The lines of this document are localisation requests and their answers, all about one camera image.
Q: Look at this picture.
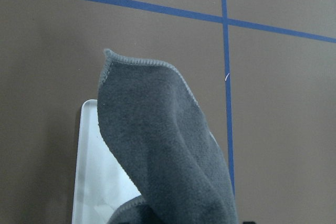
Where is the grey and blue towel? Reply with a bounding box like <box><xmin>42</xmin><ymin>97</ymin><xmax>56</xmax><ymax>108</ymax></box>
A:
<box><xmin>97</xmin><ymin>49</ymin><xmax>238</xmax><ymax>223</ymax></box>

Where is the white towel rack base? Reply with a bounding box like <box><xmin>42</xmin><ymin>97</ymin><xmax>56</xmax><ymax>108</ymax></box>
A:
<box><xmin>72</xmin><ymin>99</ymin><xmax>140</xmax><ymax>223</ymax></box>

